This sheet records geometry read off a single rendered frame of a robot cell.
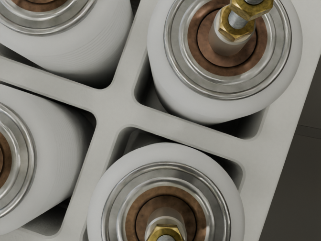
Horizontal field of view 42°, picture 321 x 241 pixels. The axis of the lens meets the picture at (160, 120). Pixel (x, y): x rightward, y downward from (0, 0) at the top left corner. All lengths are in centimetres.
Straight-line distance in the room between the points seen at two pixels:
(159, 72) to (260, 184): 13
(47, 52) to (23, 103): 3
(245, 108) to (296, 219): 29
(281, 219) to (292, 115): 22
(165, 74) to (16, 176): 11
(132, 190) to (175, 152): 3
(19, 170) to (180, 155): 9
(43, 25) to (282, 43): 14
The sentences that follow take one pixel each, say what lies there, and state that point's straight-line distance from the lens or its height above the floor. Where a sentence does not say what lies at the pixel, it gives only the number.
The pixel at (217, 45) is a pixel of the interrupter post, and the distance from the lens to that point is 24.
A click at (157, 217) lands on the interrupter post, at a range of 22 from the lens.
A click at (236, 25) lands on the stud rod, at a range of 21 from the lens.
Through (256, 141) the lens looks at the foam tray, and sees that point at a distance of 33.
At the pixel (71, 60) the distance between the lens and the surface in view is 29.
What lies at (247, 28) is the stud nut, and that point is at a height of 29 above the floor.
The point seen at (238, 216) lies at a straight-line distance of 26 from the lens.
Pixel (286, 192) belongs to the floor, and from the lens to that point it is 52.
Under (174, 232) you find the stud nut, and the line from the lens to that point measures 21.
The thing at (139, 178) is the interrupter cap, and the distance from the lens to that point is 25.
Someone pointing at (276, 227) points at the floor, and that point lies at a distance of 53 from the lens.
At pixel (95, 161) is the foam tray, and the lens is 32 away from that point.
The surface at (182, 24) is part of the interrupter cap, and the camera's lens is 25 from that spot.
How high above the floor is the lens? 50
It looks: 87 degrees down
